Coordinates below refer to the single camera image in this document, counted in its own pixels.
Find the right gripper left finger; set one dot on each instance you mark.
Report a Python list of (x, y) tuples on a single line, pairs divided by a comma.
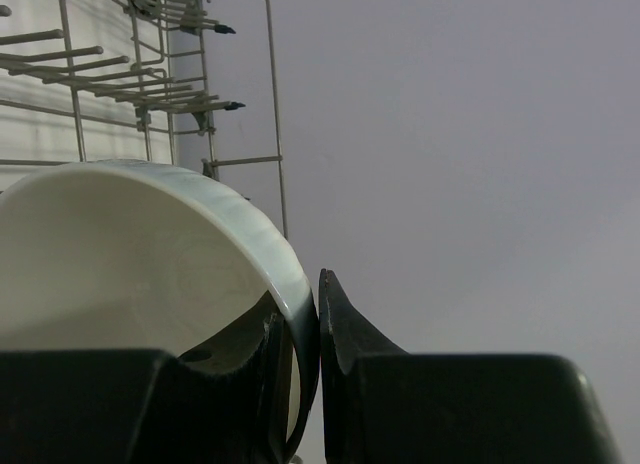
[(143, 406)]

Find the white bowl stack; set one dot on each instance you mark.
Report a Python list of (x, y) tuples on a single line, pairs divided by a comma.
[(136, 254)]

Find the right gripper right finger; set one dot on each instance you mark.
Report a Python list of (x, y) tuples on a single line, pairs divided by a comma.
[(382, 404)]

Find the grey wire dish rack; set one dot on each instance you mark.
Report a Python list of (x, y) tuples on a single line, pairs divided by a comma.
[(94, 79)]

